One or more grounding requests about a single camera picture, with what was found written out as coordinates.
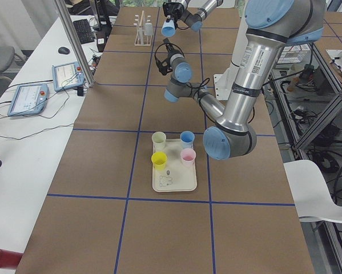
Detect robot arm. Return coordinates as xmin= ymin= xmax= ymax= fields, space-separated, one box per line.
xmin=156 ymin=1 xmax=327 ymax=160
xmin=162 ymin=0 xmax=223 ymax=37

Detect black keyboard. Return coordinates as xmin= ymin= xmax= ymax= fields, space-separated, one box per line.
xmin=73 ymin=19 xmax=95 ymax=44

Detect grey plastic cup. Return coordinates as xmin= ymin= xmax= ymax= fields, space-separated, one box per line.
xmin=144 ymin=22 xmax=154 ymax=36

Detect pale green plastic cup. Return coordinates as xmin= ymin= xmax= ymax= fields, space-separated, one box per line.
xmin=151 ymin=131 xmax=167 ymax=151

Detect black computer mouse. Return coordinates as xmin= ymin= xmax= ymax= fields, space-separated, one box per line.
xmin=58 ymin=47 xmax=70 ymax=55

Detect aluminium frame post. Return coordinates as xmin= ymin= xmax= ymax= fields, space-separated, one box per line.
xmin=53 ymin=0 xmax=94 ymax=87

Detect pink plastic cup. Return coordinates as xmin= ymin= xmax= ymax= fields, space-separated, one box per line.
xmin=180 ymin=148 xmax=196 ymax=167

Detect red cylinder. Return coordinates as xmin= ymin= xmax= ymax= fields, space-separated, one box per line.
xmin=0 ymin=249 xmax=23 ymax=269

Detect white chair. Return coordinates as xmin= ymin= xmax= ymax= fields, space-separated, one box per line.
xmin=284 ymin=160 xmax=342 ymax=223

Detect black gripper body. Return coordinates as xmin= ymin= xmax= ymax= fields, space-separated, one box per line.
xmin=162 ymin=1 xmax=185 ymax=19
xmin=156 ymin=50 xmax=178 ymax=76

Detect blue teach pendant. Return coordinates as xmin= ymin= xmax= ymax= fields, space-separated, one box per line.
xmin=51 ymin=62 xmax=85 ymax=92
xmin=7 ymin=83 xmax=49 ymax=116

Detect cream plastic tray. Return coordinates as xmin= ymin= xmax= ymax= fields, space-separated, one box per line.
xmin=152 ymin=139 xmax=197 ymax=192

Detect yellow plastic cup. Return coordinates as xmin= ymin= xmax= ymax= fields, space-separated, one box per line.
xmin=151 ymin=151 xmax=167 ymax=171

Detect white wire cup rack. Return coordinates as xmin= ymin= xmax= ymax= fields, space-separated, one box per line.
xmin=134 ymin=10 xmax=154 ymax=46

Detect light blue plastic cup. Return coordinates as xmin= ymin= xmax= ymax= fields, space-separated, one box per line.
xmin=161 ymin=19 xmax=176 ymax=37

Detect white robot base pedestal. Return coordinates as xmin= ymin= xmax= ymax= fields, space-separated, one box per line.
xmin=214 ymin=1 xmax=248 ymax=100

